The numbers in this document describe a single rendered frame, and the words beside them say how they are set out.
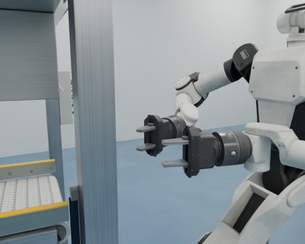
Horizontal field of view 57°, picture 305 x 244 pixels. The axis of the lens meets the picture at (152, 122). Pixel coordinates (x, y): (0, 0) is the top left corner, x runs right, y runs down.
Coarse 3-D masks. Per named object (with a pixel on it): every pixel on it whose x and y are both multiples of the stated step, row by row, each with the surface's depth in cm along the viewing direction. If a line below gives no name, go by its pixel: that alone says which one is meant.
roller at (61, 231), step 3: (57, 225) 54; (60, 225) 54; (57, 228) 53; (60, 228) 53; (63, 228) 54; (60, 231) 53; (63, 231) 54; (60, 234) 54; (63, 234) 54; (60, 237) 54; (63, 237) 54; (60, 240) 54
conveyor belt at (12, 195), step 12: (12, 180) 73; (24, 180) 73; (36, 180) 73; (48, 180) 73; (0, 192) 66; (12, 192) 66; (24, 192) 66; (36, 192) 66; (48, 192) 66; (60, 192) 69; (0, 204) 60; (12, 204) 60; (24, 204) 60; (36, 204) 60; (36, 228) 52
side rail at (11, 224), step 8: (56, 208) 51; (64, 208) 52; (16, 216) 49; (24, 216) 49; (32, 216) 50; (40, 216) 50; (48, 216) 51; (56, 216) 52; (64, 216) 52; (0, 224) 48; (8, 224) 48; (16, 224) 49; (24, 224) 49; (32, 224) 50; (40, 224) 51; (48, 224) 51; (0, 232) 48; (8, 232) 49
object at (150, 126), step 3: (150, 123) 83; (144, 126) 83; (147, 126) 83; (150, 126) 83; (153, 126) 83; (138, 129) 79; (141, 129) 79; (144, 129) 79; (147, 129) 80; (150, 129) 81; (153, 129) 82; (141, 132) 79
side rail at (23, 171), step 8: (0, 168) 71; (8, 168) 72; (16, 168) 73; (24, 168) 74; (32, 168) 74; (40, 168) 75; (48, 168) 76; (0, 176) 72; (8, 176) 72; (16, 176) 73; (24, 176) 74
